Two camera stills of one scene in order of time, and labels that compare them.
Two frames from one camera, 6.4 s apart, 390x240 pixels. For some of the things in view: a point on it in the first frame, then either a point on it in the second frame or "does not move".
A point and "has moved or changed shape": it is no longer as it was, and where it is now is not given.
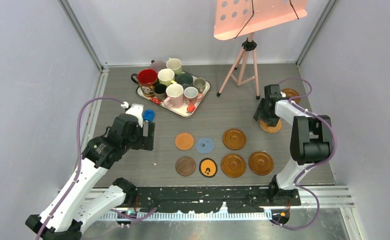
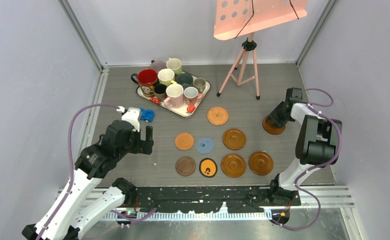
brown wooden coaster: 291,92 has moved or changed shape
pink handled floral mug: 191,96 does not move
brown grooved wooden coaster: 233,165 does not move
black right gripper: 259,113 -> 274,118
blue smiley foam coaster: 205,145 does not move
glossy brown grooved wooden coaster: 261,163 does not move
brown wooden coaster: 234,139 does not move
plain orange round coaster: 184,141 does not move
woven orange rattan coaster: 270,129 -> 218,116
